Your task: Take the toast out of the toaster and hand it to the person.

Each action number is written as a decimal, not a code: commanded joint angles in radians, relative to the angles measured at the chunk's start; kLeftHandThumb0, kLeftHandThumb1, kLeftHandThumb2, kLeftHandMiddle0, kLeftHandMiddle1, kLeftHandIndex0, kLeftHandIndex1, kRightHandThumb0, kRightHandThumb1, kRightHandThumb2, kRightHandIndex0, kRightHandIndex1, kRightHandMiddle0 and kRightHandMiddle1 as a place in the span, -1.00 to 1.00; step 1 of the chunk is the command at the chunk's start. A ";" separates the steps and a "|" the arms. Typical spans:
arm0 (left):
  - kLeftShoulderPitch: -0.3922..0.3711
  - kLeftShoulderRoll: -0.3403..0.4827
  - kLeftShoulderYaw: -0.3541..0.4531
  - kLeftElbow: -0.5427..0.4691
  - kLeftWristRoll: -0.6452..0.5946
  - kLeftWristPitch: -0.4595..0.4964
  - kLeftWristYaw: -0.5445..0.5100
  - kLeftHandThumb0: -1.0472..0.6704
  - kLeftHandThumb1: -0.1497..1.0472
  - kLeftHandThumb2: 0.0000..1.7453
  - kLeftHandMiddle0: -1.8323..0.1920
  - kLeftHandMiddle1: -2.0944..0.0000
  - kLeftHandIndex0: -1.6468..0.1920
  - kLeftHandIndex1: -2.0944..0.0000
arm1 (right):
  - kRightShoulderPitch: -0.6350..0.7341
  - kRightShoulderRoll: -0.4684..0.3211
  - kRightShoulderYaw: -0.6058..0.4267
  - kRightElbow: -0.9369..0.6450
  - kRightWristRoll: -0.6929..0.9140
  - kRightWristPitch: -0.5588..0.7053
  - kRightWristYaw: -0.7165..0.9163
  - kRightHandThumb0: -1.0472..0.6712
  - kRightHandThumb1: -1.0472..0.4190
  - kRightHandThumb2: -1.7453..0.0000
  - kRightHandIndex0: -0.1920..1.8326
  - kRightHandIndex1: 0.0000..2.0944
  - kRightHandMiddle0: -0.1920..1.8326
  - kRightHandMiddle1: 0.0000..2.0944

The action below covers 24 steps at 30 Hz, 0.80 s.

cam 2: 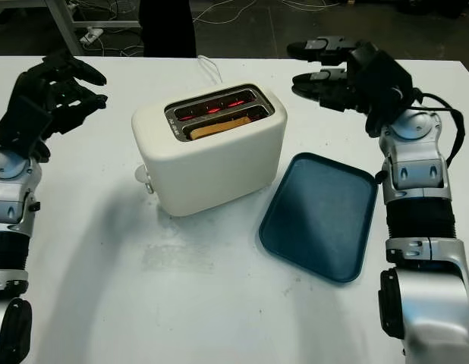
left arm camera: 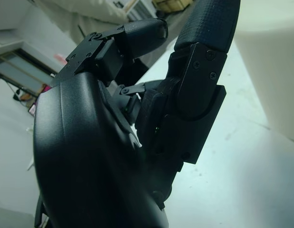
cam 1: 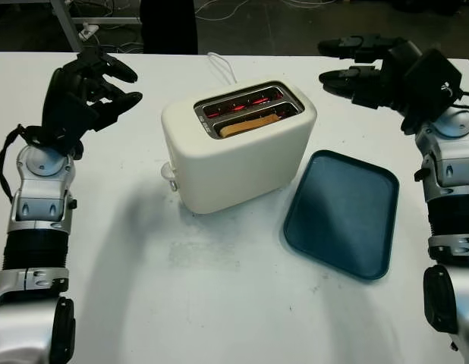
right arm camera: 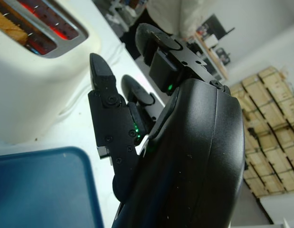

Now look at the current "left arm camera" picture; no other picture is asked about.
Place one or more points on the white plastic container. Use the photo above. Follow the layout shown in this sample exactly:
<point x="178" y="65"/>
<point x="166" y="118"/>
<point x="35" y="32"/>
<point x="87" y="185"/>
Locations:
<point x="268" y="71"/>

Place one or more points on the person in cream coat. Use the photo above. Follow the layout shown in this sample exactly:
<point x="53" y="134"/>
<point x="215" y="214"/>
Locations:
<point x="90" y="9"/>

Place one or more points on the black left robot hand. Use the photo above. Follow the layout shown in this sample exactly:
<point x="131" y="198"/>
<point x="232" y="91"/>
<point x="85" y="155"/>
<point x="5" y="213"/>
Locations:
<point x="90" y="154"/>

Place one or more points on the glass door with wooden frame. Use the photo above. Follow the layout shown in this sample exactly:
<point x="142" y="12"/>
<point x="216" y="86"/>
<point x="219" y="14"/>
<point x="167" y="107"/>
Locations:
<point x="23" y="69"/>

